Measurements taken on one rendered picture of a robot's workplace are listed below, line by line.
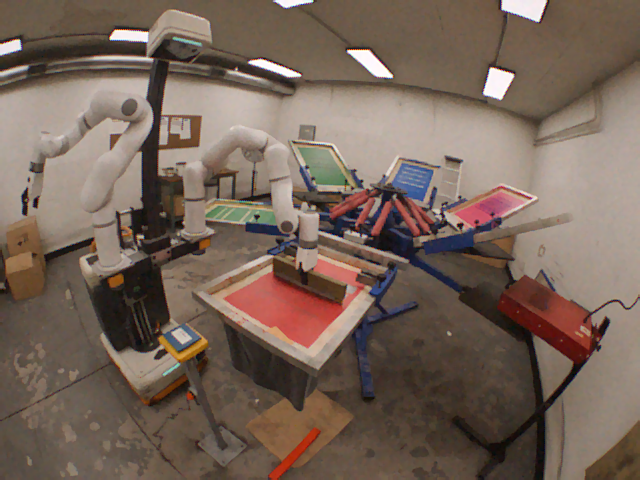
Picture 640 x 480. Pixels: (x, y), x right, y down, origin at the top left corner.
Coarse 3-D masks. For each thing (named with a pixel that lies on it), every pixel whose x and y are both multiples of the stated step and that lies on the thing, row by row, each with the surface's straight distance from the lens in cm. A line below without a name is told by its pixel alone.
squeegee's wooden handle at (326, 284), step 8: (280, 264) 116; (288, 264) 113; (280, 272) 118; (288, 272) 115; (296, 272) 112; (304, 272) 109; (312, 272) 108; (296, 280) 114; (312, 280) 109; (320, 280) 107; (328, 280) 105; (336, 280) 105; (320, 288) 108; (328, 288) 106; (336, 288) 104; (344, 288) 103; (336, 296) 106; (344, 296) 107
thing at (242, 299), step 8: (320, 264) 138; (328, 264) 139; (272, 272) 125; (320, 272) 130; (256, 280) 119; (264, 280) 119; (248, 288) 113; (256, 288) 113; (232, 296) 108; (240, 296) 108; (248, 296) 108; (256, 296) 108; (232, 304) 104; (240, 304) 103; (248, 304) 103; (256, 304) 104; (264, 304) 104; (272, 304) 104; (248, 312) 99; (256, 312) 100; (264, 312) 100; (272, 312) 100
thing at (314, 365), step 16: (272, 256) 132; (336, 256) 144; (240, 272) 117; (208, 288) 107; (208, 304) 99; (368, 304) 106; (224, 320) 95; (240, 320) 90; (352, 320) 96; (256, 336) 85; (272, 336) 84; (336, 336) 87; (272, 352) 84; (288, 352) 80; (304, 352) 80; (320, 352) 81; (336, 352) 86; (304, 368) 79; (320, 368) 78
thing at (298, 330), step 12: (336, 276) 129; (348, 276) 131; (360, 288) 123; (348, 300) 112; (276, 312) 100; (288, 312) 100; (336, 312) 104; (264, 324) 94; (276, 324) 95; (288, 324) 95; (300, 324) 96; (312, 324) 96; (324, 324) 97; (288, 336) 90; (300, 336) 91; (312, 336) 91
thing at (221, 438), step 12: (168, 348) 89; (192, 348) 87; (204, 348) 89; (180, 360) 85; (192, 360) 96; (192, 372) 100; (192, 384) 107; (204, 396) 115; (204, 408) 122; (216, 432) 146; (228, 432) 173; (204, 444) 172; (216, 444) 170; (228, 444) 170; (240, 444) 169; (216, 456) 168; (228, 456) 167
